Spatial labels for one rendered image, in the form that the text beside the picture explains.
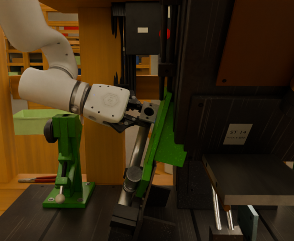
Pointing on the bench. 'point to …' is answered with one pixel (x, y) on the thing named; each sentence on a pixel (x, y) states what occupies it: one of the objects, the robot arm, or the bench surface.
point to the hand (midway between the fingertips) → (145, 115)
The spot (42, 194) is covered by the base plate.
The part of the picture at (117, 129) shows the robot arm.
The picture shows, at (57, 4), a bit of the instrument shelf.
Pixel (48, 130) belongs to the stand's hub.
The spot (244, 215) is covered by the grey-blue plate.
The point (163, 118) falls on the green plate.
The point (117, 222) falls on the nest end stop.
